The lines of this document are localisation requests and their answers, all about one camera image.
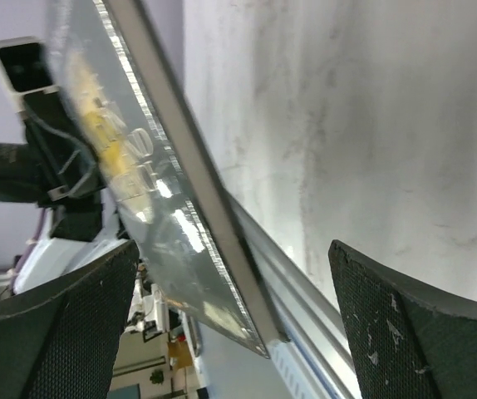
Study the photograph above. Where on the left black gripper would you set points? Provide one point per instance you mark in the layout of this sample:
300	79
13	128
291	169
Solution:
57	167

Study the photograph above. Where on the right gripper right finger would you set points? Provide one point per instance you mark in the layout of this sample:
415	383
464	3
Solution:
407	338

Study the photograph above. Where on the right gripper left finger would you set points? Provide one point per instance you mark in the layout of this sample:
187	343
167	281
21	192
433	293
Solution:
60	339

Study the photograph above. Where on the black Moon and Sixpence book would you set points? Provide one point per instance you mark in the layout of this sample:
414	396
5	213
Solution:
117	84

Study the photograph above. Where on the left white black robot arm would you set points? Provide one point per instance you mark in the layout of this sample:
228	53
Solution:
65	239

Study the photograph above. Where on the aluminium mounting rail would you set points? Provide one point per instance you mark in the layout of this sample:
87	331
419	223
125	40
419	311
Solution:
311	322

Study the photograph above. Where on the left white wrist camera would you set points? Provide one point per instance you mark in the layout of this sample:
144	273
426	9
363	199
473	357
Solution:
24	69

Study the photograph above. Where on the white slotted cable duct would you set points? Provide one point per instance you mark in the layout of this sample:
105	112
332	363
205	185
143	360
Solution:
297	375

